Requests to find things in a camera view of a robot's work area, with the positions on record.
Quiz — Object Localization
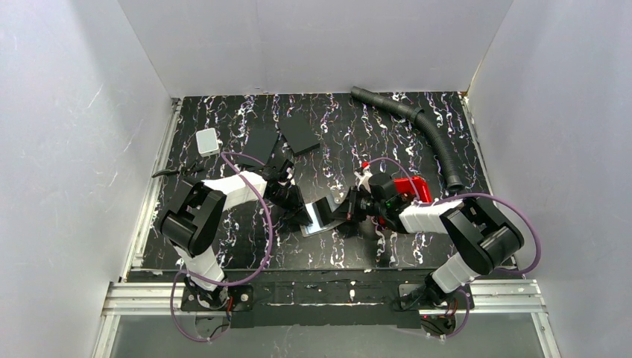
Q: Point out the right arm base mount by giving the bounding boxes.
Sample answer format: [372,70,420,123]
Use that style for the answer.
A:
[391,285,472,341]

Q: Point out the red plastic bin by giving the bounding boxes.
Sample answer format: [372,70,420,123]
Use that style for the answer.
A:
[393,176,432,203]

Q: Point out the black flat box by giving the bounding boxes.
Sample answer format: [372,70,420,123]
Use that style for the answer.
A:
[278,116,320,157]
[236,128,279,168]

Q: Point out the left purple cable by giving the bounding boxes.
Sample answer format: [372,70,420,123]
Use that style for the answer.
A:
[169,151,274,343]

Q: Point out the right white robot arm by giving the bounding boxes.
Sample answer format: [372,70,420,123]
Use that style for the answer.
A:
[315,169,524,301]

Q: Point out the black corrugated hose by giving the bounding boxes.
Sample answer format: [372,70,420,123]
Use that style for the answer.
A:
[350,86,465,192]

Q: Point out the grey leather card holder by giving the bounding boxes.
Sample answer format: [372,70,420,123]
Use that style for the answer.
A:
[300,193,347,237]

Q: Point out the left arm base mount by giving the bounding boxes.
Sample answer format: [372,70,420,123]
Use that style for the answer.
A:
[179,285,254,312]

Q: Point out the black flat box left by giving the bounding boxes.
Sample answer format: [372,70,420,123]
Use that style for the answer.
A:
[236,128,279,168]

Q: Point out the black flat box right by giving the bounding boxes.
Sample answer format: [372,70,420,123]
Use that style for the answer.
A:
[278,116,320,157]

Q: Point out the black pliers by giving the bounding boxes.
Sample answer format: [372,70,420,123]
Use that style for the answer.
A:
[151,166,205,178]

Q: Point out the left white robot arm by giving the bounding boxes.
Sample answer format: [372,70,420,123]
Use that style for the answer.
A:
[157,159,312,292]

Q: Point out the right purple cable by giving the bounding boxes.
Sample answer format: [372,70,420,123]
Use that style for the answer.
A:
[365,157,543,339]

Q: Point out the purple cable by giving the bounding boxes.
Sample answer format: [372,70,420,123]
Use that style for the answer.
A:
[169,151,274,343]
[365,157,543,339]

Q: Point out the white square box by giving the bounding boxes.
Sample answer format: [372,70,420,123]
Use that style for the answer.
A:
[195,128,220,157]

